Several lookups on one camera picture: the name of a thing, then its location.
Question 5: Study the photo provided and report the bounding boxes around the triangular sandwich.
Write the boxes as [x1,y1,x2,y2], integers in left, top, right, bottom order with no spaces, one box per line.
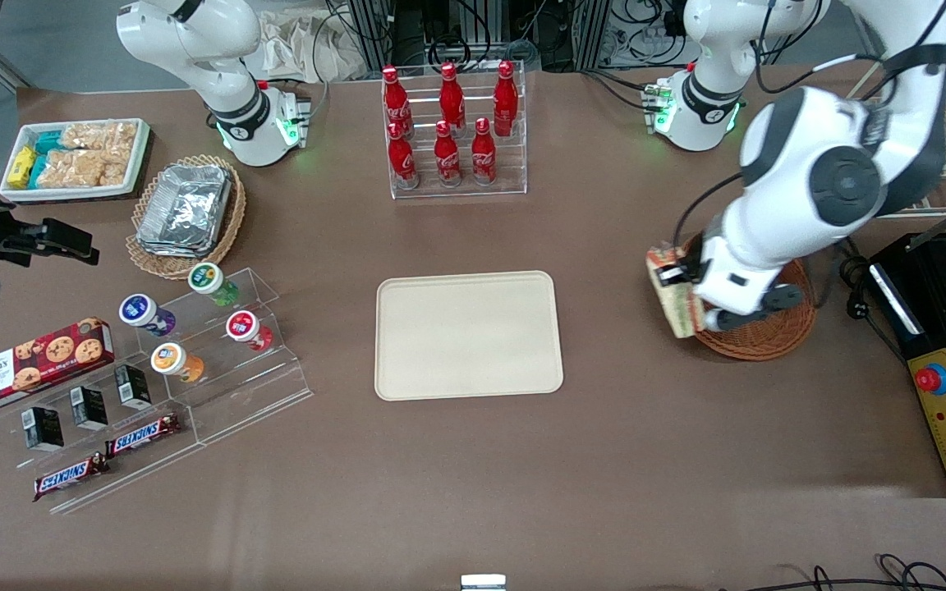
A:
[645,245,705,340]

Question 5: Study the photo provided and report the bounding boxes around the aluminium foil tray stack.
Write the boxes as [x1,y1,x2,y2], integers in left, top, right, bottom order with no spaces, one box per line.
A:
[136,163,233,259]

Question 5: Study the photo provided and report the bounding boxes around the clear acrylic bottle rack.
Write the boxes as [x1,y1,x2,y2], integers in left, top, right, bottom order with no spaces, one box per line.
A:
[381,59,529,200]

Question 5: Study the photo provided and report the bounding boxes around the beige plastic tray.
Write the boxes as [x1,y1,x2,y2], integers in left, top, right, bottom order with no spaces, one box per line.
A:
[374,270,565,402]

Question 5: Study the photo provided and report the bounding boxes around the red cola bottle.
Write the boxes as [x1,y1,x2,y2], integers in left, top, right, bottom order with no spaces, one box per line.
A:
[387,121,419,191]
[439,62,466,128]
[381,65,410,132]
[471,117,498,186]
[433,120,462,189]
[493,59,519,138]

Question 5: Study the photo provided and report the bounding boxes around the green lid gum jar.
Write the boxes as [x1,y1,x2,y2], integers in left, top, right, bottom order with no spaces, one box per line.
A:
[187,261,241,308]

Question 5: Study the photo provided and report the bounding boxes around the beige crumpled cloth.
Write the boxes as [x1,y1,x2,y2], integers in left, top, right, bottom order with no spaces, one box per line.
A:
[255,7,375,83]

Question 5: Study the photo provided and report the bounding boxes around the brown wicker basket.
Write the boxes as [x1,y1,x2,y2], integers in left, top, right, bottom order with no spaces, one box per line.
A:
[681,232,819,363]

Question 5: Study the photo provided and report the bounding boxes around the small black box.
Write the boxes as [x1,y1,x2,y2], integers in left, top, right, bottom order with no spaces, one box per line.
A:
[70,385,109,431]
[21,405,65,452]
[114,364,153,410]

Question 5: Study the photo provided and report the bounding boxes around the red Walkers cookie box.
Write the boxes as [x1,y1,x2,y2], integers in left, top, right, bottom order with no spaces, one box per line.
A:
[0,317,116,416]

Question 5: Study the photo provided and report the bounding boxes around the rice cracker bag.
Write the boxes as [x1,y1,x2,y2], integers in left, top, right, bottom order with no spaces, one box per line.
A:
[36,149,107,190]
[103,150,135,188]
[61,121,139,153]

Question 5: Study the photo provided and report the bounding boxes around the black floor cables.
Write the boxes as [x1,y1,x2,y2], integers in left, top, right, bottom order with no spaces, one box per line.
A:
[719,554,946,591]

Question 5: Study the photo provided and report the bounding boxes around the white rectangular snack bin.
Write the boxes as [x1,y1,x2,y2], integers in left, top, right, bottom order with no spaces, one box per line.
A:
[0,117,152,204]

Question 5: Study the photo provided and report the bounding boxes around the light wicker basket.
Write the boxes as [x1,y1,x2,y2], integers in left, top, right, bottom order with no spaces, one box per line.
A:
[126,153,247,282]

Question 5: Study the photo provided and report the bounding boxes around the yellow snack packet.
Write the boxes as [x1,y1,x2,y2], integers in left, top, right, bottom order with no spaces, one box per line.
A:
[7,146,37,188]

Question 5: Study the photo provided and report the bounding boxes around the clear acrylic stepped display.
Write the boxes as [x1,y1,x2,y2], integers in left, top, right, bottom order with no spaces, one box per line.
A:
[0,267,314,516]

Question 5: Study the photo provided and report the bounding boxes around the orange lid gum jar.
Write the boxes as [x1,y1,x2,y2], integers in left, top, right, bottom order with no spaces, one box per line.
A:
[150,341,205,384]

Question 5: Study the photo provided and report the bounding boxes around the Snickers chocolate bar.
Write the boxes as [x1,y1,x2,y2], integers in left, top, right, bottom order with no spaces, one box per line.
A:
[105,413,181,458]
[33,452,110,502]

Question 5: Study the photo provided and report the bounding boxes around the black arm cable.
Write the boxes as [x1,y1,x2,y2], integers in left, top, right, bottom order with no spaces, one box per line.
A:
[673,168,761,251]

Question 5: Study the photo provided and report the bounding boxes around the red lid gum jar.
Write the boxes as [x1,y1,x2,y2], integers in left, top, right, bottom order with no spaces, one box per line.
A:
[225,309,274,352]

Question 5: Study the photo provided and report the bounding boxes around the purple lid gum jar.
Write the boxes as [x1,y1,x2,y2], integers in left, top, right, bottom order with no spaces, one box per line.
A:
[118,293,177,337]

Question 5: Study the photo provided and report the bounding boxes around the black equipment frame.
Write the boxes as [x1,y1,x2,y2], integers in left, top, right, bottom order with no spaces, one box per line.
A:
[342,0,687,76]

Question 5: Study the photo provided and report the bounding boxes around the black power cable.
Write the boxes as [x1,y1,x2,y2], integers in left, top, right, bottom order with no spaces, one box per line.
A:
[838,238,909,362]

